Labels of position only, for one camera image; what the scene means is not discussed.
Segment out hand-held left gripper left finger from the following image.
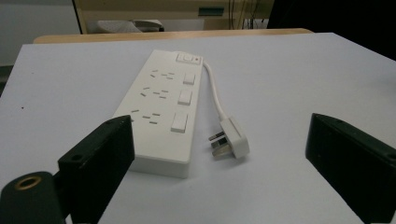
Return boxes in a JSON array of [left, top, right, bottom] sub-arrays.
[[57, 114, 136, 224]]

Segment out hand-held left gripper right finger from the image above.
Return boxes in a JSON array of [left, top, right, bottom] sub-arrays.
[[304, 112, 396, 224]]

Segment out white power strip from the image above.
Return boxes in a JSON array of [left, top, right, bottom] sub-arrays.
[[112, 49, 205, 179]]

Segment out white power plug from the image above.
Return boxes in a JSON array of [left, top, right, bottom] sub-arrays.
[[207, 116, 250, 161]]

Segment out white power cable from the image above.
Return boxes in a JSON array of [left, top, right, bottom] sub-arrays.
[[202, 61, 229, 122]]

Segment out wooden table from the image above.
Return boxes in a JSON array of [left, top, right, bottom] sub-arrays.
[[33, 27, 314, 45]]

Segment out grey chair seat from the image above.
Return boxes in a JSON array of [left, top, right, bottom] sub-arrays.
[[95, 19, 165, 34]]

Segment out dark hanging cables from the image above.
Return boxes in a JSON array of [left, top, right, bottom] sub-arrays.
[[228, 0, 269, 30]]

